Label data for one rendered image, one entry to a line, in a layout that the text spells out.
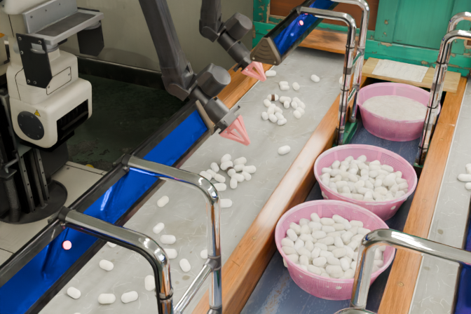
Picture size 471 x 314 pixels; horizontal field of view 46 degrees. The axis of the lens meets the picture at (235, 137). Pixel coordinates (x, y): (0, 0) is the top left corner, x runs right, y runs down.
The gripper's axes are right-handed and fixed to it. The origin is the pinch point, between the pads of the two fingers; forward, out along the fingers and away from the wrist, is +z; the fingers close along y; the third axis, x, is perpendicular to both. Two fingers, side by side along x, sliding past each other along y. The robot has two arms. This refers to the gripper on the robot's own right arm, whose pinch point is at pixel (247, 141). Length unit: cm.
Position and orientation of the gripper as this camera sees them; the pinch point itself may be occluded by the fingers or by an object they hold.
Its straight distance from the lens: 147.1
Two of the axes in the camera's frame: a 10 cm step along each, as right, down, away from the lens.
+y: 4.4, -4.8, 7.6
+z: 7.0, 7.2, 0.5
